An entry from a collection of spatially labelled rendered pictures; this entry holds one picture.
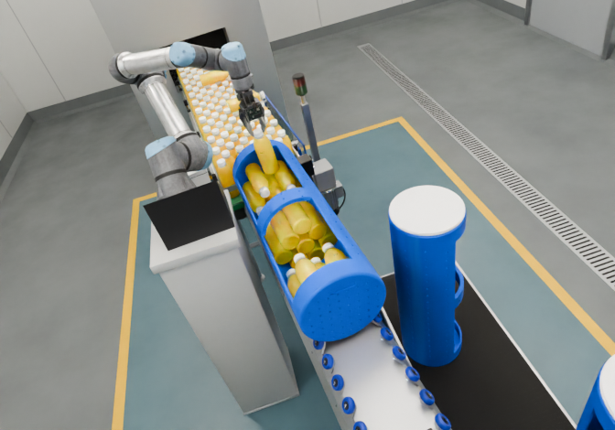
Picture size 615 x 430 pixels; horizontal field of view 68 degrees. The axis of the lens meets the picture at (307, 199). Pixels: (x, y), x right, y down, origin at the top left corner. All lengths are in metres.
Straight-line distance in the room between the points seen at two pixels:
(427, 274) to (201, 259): 0.85
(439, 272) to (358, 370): 0.54
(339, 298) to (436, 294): 0.64
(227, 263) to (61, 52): 5.03
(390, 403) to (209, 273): 0.78
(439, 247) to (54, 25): 5.45
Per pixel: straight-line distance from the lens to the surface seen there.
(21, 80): 6.68
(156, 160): 1.68
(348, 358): 1.50
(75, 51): 6.41
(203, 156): 1.78
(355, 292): 1.36
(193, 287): 1.79
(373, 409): 1.42
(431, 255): 1.73
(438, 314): 2.02
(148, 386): 2.89
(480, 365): 2.39
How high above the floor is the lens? 2.21
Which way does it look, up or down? 39 degrees down
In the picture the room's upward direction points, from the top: 14 degrees counter-clockwise
